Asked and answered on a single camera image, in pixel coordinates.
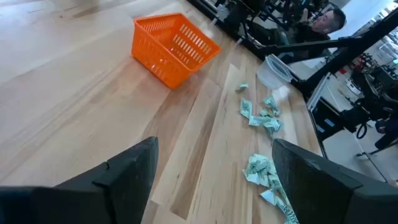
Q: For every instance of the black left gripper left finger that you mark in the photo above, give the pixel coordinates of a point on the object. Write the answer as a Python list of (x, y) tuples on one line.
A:
[(118, 186)]

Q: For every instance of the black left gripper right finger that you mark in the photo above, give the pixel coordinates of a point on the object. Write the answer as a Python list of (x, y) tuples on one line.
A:
[(317, 193)]

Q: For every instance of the black background robot equipment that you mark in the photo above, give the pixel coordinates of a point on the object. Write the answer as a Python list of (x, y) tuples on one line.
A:
[(373, 102)]

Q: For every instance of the clear plastic container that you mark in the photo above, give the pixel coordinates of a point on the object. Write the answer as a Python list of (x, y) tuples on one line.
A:
[(270, 76)]

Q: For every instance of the orange slotted plastic basket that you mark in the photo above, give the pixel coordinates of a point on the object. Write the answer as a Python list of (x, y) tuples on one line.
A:
[(155, 56)]

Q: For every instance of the person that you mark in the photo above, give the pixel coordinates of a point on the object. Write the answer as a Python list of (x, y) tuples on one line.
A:
[(326, 21)]

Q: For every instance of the black background robot station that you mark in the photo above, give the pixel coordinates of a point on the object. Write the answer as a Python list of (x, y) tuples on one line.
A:
[(242, 15)]

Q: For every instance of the black metal rig frame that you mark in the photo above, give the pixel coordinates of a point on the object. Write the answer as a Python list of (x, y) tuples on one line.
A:
[(351, 53)]

